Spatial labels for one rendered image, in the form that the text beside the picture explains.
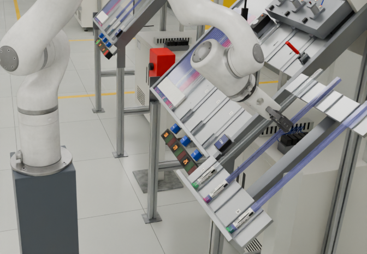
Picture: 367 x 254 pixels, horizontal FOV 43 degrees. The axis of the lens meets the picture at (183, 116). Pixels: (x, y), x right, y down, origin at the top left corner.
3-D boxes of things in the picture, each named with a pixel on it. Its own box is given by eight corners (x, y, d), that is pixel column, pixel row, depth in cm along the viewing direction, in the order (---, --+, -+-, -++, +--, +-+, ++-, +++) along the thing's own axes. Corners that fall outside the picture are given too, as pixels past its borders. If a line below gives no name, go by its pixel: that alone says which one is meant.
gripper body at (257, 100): (261, 81, 115) (286, 105, 121) (241, 69, 123) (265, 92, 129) (241, 105, 115) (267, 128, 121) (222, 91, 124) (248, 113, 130)
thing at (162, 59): (143, 193, 263) (146, 58, 232) (132, 172, 284) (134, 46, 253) (183, 187, 271) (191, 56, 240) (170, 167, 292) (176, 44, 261)
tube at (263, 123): (196, 188, 137) (194, 187, 136) (194, 186, 138) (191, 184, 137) (324, 71, 138) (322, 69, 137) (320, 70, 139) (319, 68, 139)
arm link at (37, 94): (8, 110, 140) (0, 30, 131) (48, 90, 156) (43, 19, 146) (41, 118, 136) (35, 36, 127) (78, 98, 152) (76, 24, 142)
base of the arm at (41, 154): (13, 180, 139) (7, 123, 132) (7, 151, 155) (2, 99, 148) (77, 170, 146) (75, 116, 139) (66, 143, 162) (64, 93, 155)
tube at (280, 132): (207, 204, 130) (205, 201, 129) (205, 201, 131) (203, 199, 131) (341, 80, 131) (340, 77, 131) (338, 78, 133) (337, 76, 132)
